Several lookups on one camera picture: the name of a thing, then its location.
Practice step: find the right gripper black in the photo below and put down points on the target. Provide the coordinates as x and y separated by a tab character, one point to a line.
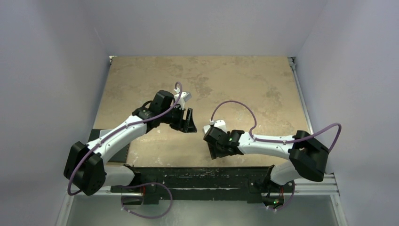
214	147

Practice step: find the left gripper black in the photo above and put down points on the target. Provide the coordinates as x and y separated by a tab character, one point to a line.
183	125

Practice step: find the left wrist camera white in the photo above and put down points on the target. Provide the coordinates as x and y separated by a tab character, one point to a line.
182	98

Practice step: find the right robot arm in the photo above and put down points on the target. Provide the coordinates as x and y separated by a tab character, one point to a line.
305	156

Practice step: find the red white remote control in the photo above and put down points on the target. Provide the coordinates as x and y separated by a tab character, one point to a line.
206	128

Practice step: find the white plastic box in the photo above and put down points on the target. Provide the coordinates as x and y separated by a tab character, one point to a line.
104	133

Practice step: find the aluminium frame rail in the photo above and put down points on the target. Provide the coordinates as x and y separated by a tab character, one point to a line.
306	187

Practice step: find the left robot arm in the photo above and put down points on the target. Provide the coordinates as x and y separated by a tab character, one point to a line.
86	164

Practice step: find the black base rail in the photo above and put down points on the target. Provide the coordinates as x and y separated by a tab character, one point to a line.
248	184

